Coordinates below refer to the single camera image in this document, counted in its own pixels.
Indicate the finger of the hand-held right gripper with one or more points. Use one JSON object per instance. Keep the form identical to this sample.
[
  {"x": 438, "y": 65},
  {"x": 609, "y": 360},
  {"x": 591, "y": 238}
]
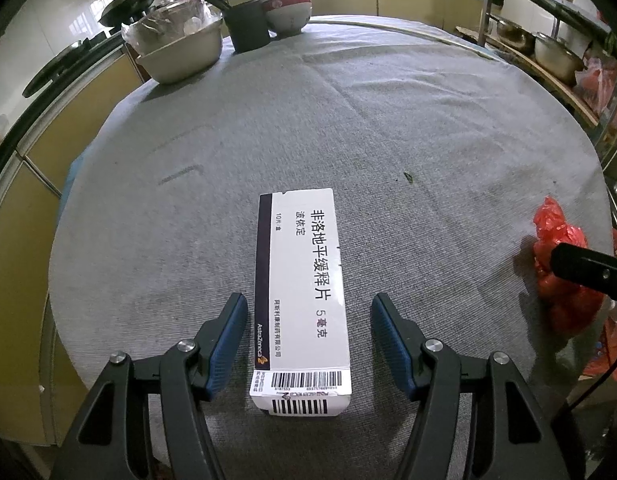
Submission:
[{"x": 588, "y": 270}]

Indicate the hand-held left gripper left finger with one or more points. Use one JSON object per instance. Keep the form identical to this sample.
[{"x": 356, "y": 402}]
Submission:
[{"x": 228, "y": 340}]

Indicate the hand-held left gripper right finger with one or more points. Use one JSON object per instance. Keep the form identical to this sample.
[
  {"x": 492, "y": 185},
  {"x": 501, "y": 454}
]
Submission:
[{"x": 393, "y": 345}]

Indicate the red plastic bag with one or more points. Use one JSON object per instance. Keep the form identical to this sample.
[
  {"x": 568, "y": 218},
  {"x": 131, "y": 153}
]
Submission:
[{"x": 553, "y": 230}]

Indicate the white medicine box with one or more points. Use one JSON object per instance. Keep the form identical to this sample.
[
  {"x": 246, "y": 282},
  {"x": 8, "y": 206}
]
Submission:
[{"x": 303, "y": 285}]

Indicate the red plastic bags on rack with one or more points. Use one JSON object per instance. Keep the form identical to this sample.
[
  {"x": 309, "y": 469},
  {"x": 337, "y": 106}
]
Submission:
[{"x": 600, "y": 85}]

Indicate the metal storage rack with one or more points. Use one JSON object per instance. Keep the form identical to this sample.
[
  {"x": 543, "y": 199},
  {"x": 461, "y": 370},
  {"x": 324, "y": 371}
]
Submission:
[{"x": 538, "y": 67}]

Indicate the table with grey cloth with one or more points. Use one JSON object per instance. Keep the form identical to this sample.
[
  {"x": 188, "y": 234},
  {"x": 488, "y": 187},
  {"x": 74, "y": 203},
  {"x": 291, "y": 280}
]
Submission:
[{"x": 388, "y": 135}]

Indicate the large steel pot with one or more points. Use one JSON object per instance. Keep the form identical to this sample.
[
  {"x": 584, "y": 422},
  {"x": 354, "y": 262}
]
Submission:
[{"x": 558, "y": 57}]

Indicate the small steel pot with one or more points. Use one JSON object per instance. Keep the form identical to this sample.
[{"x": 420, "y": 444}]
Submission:
[{"x": 513, "y": 32}]

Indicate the white basin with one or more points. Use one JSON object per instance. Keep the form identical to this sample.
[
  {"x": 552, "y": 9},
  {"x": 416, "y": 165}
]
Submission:
[{"x": 183, "y": 67}]

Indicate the steel basin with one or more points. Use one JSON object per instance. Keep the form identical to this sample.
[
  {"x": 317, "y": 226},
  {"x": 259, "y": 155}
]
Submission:
[{"x": 188, "y": 35}]

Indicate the black chopstick holder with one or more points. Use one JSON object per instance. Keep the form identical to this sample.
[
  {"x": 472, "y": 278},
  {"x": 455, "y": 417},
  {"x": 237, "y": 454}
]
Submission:
[{"x": 248, "y": 25}]

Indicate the black frying pan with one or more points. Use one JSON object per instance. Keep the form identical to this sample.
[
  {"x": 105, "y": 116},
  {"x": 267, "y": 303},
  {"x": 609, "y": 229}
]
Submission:
[{"x": 53, "y": 67}]

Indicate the black wok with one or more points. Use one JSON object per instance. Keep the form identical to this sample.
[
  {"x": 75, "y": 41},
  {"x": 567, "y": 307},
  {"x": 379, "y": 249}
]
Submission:
[{"x": 128, "y": 5}]

